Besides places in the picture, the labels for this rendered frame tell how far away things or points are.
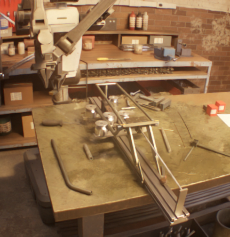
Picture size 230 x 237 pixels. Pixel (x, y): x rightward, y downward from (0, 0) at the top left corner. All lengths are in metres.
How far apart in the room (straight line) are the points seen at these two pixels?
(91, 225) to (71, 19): 1.19
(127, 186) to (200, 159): 0.35
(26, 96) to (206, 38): 2.52
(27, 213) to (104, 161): 1.17
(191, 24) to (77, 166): 3.05
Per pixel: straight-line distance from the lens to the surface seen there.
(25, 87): 2.56
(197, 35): 3.92
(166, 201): 0.89
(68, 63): 1.71
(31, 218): 2.10
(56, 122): 1.30
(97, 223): 1.05
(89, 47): 2.98
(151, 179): 0.96
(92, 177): 1.00
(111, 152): 1.13
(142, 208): 1.84
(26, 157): 2.25
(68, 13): 1.74
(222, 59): 4.29
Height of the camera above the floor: 1.50
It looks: 27 degrees down
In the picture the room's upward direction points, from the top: 4 degrees clockwise
